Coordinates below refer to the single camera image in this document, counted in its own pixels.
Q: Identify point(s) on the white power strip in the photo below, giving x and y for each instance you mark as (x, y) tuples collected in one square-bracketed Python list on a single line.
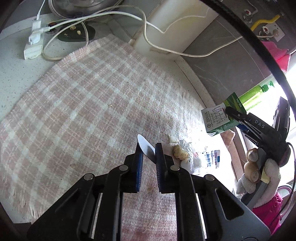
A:
[(34, 46)]

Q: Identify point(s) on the ginger piece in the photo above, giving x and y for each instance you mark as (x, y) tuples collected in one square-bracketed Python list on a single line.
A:
[(180, 153)]

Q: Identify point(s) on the steel pot lid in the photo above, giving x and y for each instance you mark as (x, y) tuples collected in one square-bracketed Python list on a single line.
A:
[(68, 9)]

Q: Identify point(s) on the pink hanging rag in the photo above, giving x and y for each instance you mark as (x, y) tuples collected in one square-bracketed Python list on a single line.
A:
[(281, 56)]

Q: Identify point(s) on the white plastic knife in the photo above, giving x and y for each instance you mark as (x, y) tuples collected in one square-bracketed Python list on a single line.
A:
[(146, 147)]

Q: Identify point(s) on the right hand in glove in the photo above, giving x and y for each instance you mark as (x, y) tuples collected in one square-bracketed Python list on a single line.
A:
[(259, 182)]

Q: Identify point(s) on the white cutting board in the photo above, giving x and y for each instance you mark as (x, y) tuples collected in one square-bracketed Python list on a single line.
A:
[(180, 23)]

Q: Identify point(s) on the white wall socket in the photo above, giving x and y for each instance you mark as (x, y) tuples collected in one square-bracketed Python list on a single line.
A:
[(275, 30)]

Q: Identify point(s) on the black dish with scraps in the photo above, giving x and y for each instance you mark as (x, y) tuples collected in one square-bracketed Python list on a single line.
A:
[(77, 33)]

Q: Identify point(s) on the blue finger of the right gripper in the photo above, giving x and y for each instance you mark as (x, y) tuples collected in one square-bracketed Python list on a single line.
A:
[(244, 129), (236, 115)]

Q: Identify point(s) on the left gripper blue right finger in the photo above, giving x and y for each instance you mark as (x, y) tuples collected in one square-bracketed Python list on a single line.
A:
[(160, 167)]

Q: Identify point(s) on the green dish soap bottle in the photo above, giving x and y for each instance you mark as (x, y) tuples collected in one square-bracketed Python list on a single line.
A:
[(253, 96)]

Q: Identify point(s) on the pink plaid cloth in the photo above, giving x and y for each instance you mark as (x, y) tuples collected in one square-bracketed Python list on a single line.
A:
[(84, 115)]

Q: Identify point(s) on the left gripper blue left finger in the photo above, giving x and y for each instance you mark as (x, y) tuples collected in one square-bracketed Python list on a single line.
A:
[(139, 155)]

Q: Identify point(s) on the green milk carton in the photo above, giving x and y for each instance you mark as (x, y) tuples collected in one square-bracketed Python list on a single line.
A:
[(215, 118)]

